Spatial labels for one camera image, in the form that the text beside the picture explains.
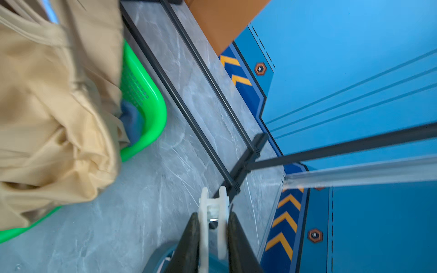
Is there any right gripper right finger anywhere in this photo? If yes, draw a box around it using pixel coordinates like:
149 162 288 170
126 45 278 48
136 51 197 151
227 212 264 273

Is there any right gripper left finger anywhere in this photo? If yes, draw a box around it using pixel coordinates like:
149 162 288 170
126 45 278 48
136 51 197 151
164 212 200 273

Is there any white clothespin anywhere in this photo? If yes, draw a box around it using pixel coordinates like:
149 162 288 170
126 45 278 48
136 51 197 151
197 185 230 273

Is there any navy blue t-shirt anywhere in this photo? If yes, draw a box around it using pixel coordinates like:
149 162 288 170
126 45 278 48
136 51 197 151
119 100 145 146

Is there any yellow printed t-shirt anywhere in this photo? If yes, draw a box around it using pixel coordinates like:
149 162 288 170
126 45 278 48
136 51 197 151
1 1 129 230

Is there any teal plastic tub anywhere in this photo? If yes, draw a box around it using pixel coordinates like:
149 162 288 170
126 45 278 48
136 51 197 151
143 241 229 273

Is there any black clothes rack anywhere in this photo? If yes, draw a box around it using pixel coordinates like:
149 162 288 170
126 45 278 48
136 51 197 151
119 0 437 205

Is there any green plastic basket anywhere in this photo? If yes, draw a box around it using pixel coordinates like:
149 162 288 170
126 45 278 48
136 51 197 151
1 38 167 241

